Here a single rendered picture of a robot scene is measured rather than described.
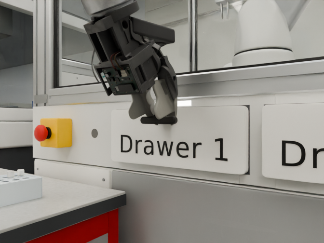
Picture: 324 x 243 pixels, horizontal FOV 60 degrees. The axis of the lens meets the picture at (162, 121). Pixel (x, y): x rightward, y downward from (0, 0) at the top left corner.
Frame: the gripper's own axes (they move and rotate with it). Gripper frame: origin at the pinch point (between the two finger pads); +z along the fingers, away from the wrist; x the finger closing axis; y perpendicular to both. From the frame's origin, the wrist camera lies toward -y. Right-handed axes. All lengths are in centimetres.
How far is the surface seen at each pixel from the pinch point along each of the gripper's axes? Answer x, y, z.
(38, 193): -19.9, 18.4, 4.7
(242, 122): 14.0, -0.2, 1.6
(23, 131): -80, -13, 15
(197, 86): 5.2, -5.7, -2.6
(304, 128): 22.9, 0.2, 2.2
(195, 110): 5.8, -1.4, -0.2
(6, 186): -20.0, 21.8, -0.5
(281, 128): 19.8, 0.2, 2.2
